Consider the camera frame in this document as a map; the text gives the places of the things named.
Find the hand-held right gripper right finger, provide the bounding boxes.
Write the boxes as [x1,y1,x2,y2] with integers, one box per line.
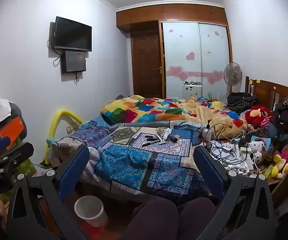
[193,145,277,240]

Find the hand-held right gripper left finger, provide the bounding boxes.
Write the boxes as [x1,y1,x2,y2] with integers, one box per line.
[6,144,92,240]

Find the white waste bin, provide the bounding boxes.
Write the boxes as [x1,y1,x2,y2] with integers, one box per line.
[74,195,108,227]

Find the white tube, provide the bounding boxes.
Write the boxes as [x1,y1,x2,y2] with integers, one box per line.
[157,132,169,145]

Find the white cable coil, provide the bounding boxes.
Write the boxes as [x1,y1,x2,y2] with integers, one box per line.
[156,127,171,137]

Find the orange box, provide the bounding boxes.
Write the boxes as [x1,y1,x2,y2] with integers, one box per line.
[0,116,26,143]

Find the green patterned box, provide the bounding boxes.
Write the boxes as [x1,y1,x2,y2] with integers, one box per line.
[16,155,38,180]

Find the white shopping bag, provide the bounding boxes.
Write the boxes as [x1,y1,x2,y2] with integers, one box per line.
[33,164,47,178]

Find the teal cloth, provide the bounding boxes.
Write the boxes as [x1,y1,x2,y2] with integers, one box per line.
[46,137,57,151]

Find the clear pump bottle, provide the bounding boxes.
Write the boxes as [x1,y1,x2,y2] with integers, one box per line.
[203,119,214,147]

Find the person's right leg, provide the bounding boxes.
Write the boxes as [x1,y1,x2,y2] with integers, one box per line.
[178,197,217,240]

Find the person's leg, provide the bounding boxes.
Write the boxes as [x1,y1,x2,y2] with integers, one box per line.
[126,197,180,240]
[178,197,217,240]

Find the white spotted plush toy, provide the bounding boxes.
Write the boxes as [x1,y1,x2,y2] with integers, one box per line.
[253,151,266,165]

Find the blue patchwork bed sheet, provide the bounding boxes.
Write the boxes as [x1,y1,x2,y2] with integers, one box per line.
[48,119,224,198]

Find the white cat plush toy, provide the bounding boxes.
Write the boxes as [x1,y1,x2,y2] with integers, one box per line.
[249,140,267,153]

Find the yellow plush toy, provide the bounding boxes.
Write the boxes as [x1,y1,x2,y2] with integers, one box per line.
[264,154,288,180]

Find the dark spiky plant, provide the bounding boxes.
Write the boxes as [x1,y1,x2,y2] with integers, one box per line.
[208,92,225,102]

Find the red plush toy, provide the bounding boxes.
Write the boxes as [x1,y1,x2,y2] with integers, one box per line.
[245,105,272,128]

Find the person's left leg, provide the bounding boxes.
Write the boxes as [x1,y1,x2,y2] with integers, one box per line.
[126,197,180,240]

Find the black striped clothes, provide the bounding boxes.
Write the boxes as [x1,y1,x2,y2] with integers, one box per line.
[227,92,257,113]

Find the blue-grey patterned bolster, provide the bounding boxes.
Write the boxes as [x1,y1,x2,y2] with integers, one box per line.
[123,120,171,131]

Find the colourful patch blanket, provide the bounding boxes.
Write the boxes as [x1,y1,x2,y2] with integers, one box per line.
[100,95,248,138]

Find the white box appliance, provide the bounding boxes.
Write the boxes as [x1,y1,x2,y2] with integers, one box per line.
[182,81,202,98]

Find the standing fan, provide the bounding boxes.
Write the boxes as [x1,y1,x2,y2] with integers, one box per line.
[223,62,243,103]

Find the wooden headboard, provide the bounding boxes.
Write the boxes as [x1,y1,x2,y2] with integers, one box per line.
[244,76,288,120]

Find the small black monitor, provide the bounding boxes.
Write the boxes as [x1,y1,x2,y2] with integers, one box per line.
[61,51,87,74]

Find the pink heart stickers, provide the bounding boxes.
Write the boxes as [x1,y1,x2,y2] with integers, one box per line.
[166,29,224,85]

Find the frosted sliding wardrobe door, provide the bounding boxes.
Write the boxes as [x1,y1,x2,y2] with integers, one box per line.
[198,22,231,102]
[162,22,201,98]

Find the brown wooden door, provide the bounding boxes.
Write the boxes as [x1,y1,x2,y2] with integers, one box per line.
[130,29,163,99]

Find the wooden overhead cabinet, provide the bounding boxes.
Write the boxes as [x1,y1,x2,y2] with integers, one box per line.
[116,4,228,28]

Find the black cable tangle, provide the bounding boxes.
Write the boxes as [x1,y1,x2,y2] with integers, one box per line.
[196,124,250,161]

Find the yellow foam padded rail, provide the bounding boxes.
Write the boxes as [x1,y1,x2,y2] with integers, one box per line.
[44,109,83,164]

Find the television cable loop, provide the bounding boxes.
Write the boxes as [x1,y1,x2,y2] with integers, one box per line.
[53,47,62,67]

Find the grey wall mount plate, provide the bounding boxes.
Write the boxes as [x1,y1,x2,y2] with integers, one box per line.
[49,22,57,49]

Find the black wall television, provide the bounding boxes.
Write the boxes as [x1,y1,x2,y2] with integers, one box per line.
[54,16,92,52]

